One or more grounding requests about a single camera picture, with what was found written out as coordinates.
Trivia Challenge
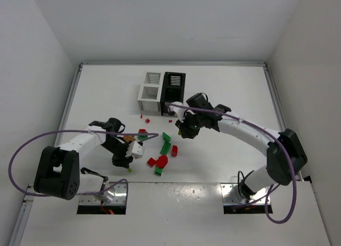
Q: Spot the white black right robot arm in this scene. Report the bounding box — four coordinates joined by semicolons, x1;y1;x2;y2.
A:
169;93;307;202

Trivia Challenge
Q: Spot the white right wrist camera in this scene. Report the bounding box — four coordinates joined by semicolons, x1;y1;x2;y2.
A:
169;102;188;122

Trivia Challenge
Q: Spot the black slatted container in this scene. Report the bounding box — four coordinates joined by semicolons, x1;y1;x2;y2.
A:
160;72;186;116

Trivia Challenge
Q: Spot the green square lego brick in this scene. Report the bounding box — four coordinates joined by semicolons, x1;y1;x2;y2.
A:
138;129;148;140

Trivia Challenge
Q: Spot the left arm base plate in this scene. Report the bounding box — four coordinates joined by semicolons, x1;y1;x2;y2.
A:
78;183;127;207

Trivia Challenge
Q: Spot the white slatted container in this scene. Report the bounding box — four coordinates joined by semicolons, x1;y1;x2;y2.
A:
137;72;164;116

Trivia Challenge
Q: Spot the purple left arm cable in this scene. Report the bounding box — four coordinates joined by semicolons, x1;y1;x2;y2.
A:
7;130;160;196

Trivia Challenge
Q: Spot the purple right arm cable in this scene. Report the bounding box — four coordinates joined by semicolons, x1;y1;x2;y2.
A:
165;102;297;224

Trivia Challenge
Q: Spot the small red lego brick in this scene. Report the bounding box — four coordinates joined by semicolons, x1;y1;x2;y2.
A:
147;158;157;167

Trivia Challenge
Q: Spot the green lego plate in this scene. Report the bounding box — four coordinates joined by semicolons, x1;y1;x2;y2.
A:
160;142;171;155

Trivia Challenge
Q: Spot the red rectangular lego brick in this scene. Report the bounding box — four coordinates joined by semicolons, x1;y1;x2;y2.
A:
171;145;178;157

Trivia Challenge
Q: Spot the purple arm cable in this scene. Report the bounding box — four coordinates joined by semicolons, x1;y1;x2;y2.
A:
7;130;160;196
165;102;297;224

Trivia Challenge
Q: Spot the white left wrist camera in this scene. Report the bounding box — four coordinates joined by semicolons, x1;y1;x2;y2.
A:
126;141;144;158

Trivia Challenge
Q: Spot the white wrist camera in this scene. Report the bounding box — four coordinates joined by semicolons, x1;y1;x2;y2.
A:
126;141;144;158
169;102;188;122

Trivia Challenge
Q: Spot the small green lego brick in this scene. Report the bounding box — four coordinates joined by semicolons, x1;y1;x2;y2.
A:
155;167;163;176

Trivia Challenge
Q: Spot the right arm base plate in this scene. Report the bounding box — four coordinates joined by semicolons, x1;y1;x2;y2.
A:
221;183;268;206

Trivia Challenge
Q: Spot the red rounded lego brick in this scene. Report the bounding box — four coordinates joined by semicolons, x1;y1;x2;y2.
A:
156;155;168;169

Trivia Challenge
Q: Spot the green slope lego brick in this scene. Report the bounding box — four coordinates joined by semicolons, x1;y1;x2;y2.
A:
163;132;171;142

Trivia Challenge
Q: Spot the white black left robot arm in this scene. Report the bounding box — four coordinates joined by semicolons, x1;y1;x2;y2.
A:
34;118;133;200

